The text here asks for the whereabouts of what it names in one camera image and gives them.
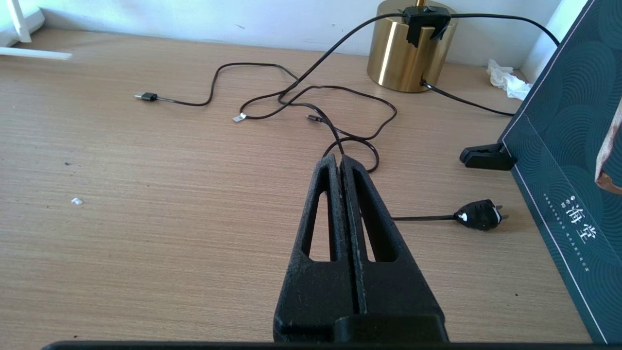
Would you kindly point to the black clip on lamp base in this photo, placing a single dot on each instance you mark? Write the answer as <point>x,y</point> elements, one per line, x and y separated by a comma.
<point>427,22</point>

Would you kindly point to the black standing frame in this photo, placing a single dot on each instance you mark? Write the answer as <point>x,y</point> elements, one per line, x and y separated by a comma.
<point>568,146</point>

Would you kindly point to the white router with antennas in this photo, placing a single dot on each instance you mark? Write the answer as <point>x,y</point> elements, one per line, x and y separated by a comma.
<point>22,29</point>

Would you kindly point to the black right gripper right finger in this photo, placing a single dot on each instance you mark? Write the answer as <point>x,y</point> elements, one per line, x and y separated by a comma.
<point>398,291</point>

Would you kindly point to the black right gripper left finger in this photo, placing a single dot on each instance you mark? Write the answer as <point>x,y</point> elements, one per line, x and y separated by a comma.
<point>311,291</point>

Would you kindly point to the small white paper scrap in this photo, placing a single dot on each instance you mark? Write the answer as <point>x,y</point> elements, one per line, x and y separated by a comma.
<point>77,201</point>

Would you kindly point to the brass desk lamp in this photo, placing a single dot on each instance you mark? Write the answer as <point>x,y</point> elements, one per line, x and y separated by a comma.
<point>393,53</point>

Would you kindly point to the crumpled white tissue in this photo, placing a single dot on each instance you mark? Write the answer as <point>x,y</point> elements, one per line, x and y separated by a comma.
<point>508,82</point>

